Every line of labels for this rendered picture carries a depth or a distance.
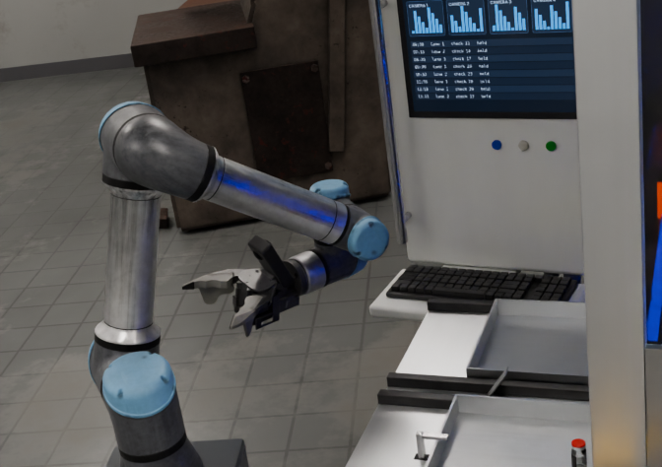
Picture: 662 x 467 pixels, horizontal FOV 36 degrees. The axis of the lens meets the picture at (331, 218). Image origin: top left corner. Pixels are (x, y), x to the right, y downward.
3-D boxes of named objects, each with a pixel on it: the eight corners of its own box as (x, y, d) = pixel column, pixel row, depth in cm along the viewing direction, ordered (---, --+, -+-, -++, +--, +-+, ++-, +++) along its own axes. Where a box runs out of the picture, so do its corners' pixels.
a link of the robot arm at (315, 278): (327, 261, 185) (299, 242, 190) (307, 269, 182) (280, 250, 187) (325, 296, 188) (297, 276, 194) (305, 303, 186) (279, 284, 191)
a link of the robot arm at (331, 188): (364, 189, 181) (368, 245, 185) (339, 173, 191) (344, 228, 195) (324, 199, 179) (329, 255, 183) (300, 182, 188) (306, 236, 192)
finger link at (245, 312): (246, 353, 171) (263, 322, 179) (246, 324, 168) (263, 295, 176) (230, 350, 172) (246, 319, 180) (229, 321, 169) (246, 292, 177)
